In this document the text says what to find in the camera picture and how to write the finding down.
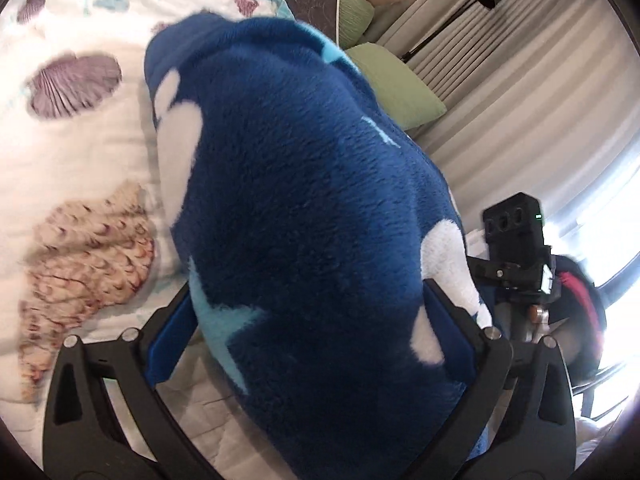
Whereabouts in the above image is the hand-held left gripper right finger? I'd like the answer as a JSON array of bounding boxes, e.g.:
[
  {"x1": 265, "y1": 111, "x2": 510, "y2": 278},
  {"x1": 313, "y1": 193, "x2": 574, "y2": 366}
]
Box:
[{"x1": 394, "y1": 279, "x2": 577, "y2": 480}]

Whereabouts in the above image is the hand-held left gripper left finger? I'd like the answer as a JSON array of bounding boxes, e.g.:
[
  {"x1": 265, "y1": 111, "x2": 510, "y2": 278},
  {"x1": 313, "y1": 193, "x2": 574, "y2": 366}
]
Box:
[{"x1": 42, "y1": 281, "x2": 212, "y2": 480}]

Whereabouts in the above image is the blue fleece star-print garment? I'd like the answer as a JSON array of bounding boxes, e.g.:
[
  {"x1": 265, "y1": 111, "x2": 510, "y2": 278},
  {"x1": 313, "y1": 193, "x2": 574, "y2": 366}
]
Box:
[{"x1": 144, "y1": 10, "x2": 496, "y2": 480}]

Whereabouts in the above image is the beige curtain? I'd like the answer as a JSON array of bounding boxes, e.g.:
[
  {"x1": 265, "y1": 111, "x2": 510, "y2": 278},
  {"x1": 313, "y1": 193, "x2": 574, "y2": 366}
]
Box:
[{"x1": 350, "y1": 0, "x2": 640, "y2": 341}]

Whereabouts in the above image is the white seashell-print quilt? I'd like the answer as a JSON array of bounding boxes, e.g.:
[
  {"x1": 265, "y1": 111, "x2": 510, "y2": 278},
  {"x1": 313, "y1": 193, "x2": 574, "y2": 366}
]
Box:
[{"x1": 0, "y1": 0, "x2": 297, "y2": 480}]

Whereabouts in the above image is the plain green pillow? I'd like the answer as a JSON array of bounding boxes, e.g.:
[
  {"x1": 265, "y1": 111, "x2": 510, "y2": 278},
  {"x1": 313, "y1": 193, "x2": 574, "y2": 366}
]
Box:
[{"x1": 345, "y1": 42, "x2": 447, "y2": 132}]

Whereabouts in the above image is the green striped pillow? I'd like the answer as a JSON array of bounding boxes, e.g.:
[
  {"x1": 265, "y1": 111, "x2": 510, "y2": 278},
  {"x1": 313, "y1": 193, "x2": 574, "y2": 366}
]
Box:
[{"x1": 337, "y1": 0, "x2": 377, "y2": 49}]

